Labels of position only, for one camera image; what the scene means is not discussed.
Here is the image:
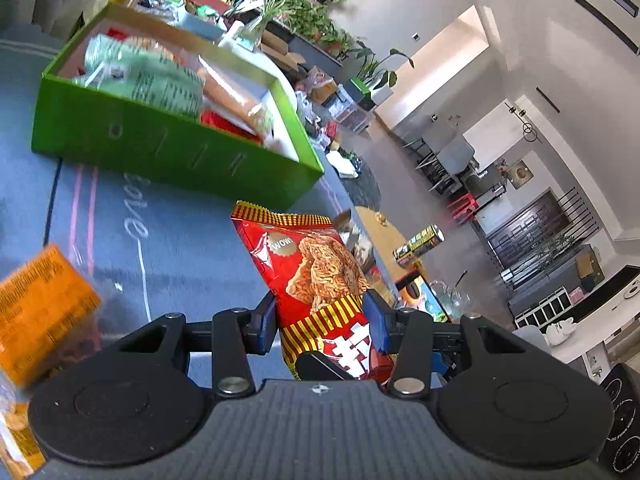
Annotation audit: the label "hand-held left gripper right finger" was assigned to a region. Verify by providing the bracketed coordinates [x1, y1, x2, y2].
[363, 291, 531, 397]

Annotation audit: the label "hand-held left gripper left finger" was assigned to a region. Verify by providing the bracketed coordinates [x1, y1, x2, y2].
[117, 290, 277, 397]

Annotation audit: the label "brown clear snack packet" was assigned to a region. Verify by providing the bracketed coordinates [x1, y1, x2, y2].
[331, 208, 386, 291]

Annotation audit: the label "red yellow noodle snack bag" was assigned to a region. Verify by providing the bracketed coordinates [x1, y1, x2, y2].
[230, 200, 401, 386]

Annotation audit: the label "green cardboard box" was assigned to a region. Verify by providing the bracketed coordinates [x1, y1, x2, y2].
[31, 2, 326, 208]

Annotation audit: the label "orange cracker packet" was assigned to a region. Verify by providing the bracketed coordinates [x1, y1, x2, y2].
[0, 244, 103, 389]

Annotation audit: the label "clear bread loaf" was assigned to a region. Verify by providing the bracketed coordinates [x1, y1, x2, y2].
[197, 55, 272, 132]

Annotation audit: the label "orange brown snack packet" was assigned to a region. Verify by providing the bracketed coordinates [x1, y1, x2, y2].
[0, 399, 47, 477]

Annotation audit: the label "mint green snack packet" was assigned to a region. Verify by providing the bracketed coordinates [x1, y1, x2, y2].
[75, 34, 206, 121]

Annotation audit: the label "glass with spoon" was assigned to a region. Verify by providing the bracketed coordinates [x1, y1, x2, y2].
[427, 270, 472, 322]

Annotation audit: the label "wooden side table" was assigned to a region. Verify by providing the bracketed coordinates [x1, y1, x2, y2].
[350, 206, 417, 287]

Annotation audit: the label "black yellow drink can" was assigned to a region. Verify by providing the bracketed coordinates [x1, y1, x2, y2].
[392, 224, 445, 267]

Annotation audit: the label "blue striped tablecloth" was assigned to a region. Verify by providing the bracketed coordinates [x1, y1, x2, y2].
[0, 25, 401, 411]

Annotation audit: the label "red stool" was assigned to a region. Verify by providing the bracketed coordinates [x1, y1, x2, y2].
[447, 194, 482, 222]

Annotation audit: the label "grey dining chairs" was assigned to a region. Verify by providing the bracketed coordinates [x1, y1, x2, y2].
[414, 122, 482, 196]

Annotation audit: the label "black stair railing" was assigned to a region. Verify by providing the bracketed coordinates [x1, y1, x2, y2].
[486, 186, 602, 282]

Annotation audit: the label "clear storage bin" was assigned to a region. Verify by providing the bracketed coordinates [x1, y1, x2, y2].
[325, 87, 374, 132]

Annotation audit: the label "small green black box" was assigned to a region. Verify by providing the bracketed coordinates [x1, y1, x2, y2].
[350, 78, 379, 107]

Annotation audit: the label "large leaf plant white pot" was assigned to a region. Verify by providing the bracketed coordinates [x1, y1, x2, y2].
[350, 42, 416, 107]

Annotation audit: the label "open cardboard box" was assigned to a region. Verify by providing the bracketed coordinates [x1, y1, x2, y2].
[260, 30, 307, 72]

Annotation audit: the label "potted green plant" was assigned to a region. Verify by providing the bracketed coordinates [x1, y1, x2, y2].
[322, 20, 362, 58]
[285, 0, 331, 43]

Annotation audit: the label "small white bottle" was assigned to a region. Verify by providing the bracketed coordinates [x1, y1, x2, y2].
[217, 20, 246, 52]

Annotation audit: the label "glass vase with green plant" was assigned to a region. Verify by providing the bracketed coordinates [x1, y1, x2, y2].
[235, 0, 297, 47]

